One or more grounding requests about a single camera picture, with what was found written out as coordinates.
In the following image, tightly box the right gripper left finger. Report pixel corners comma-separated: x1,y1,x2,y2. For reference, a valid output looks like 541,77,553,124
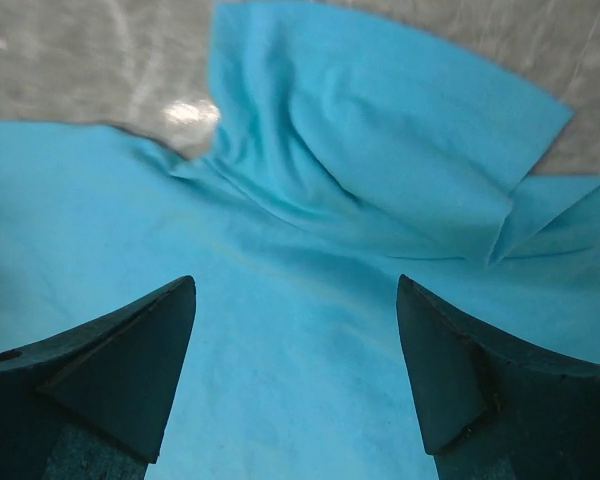
0,276,196,479

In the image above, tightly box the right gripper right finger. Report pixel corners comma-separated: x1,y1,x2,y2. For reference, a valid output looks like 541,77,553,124
397,276,600,479

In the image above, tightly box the turquoise t-shirt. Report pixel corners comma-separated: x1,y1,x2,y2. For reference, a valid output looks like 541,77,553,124
0,2,600,479

